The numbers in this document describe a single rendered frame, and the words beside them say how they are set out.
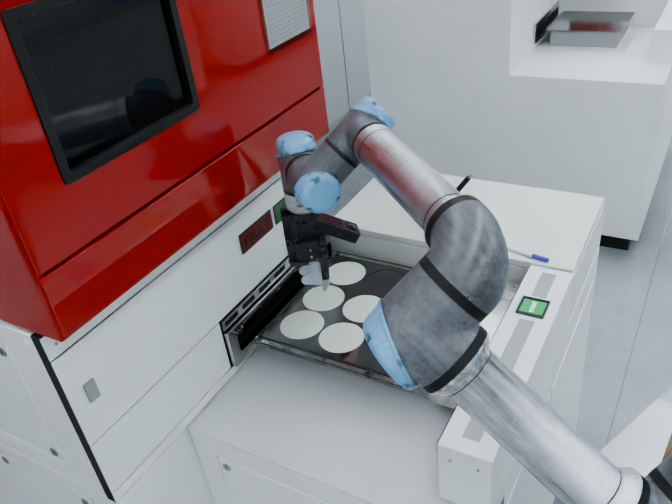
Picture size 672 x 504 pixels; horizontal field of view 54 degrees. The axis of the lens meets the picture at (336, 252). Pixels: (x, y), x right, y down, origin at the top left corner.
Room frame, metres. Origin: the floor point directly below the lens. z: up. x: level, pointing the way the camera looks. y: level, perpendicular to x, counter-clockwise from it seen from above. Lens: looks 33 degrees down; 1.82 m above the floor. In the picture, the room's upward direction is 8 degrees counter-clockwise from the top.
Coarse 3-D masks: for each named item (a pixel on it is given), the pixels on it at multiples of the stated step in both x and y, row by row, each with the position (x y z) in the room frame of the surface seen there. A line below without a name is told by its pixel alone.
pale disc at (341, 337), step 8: (328, 328) 1.12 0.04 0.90; (336, 328) 1.12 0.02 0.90; (344, 328) 1.11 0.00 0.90; (352, 328) 1.11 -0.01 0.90; (360, 328) 1.11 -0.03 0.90; (320, 336) 1.10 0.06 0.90; (328, 336) 1.09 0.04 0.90; (336, 336) 1.09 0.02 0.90; (344, 336) 1.09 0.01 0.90; (352, 336) 1.08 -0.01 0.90; (360, 336) 1.08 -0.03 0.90; (320, 344) 1.07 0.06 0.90; (328, 344) 1.07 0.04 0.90; (336, 344) 1.06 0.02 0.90; (344, 344) 1.06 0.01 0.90; (352, 344) 1.06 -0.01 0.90; (360, 344) 1.05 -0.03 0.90; (336, 352) 1.04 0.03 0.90; (344, 352) 1.04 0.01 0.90
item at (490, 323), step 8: (504, 304) 1.15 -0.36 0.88; (496, 312) 1.12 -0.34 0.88; (504, 312) 1.12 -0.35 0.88; (488, 320) 1.10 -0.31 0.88; (496, 320) 1.10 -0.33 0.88; (488, 328) 1.07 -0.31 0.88; (496, 328) 1.07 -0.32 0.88; (432, 400) 0.91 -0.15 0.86; (440, 400) 0.90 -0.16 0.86; (448, 400) 0.89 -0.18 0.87
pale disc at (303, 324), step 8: (296, 312) 1.19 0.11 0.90; (304, 312) 1.19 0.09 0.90; (312, 312) 1.18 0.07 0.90; (288, 320) 1.17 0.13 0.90; (296, 320) 1.16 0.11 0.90; (304, 320) 1.16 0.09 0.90; (312, 320) 1.16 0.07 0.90; (320, 320) 1.15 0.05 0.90; (280, 328) 1.14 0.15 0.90; (288, 328) 1.14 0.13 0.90; (296, 328) 1.14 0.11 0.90; (304, 328) 1.13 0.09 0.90; (312, 328) 1.13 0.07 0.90; (320, 328) 1.12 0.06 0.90; (288, 336) 1.11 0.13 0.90; (296, 336) 1.11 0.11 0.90; (304, 336) 1.10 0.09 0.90
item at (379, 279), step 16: (368, 272) 1.31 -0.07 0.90; (384, 272) 1.31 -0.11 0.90; (400, 272) 1.30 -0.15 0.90; (304, 288) 1.28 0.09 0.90; (352, 288) 1.26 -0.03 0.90; (368, 288) 1.25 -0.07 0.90; (384, 288) 1.24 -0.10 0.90; (336, 320) 1.14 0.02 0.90; (272, 336) 1.12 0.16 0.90; (320, 352) 1.05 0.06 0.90; (352, 352) 1.03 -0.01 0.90; (368, 352) 1.03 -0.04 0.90; (368, 368) 0.98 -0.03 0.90
